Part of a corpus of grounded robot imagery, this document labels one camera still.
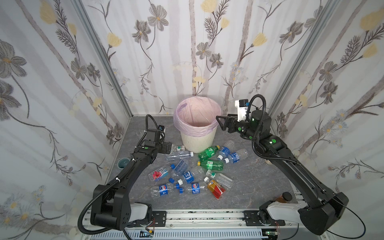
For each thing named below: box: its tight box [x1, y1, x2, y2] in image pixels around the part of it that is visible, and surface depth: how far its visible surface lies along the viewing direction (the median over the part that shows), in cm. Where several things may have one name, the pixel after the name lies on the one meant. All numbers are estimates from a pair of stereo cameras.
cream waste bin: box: [180, 127, 219, 154], surface depth 92 cm
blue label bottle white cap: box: [177, 166, 206, 186], surface depth 85 cm
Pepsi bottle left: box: [150, 183, 175, 198], surface depth 80 cm
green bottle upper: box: [198, 145, 221, 161], surface depth 96 cm
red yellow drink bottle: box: [203, 176, 226, 200], surface depth 81 cm
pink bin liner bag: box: [173, 96, 222, 137], surface depth 93 cm
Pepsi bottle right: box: [179, 182, 208, 195], surface depth 82 cm
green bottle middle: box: [197, 160, 224, 171], surface depth 91 cm
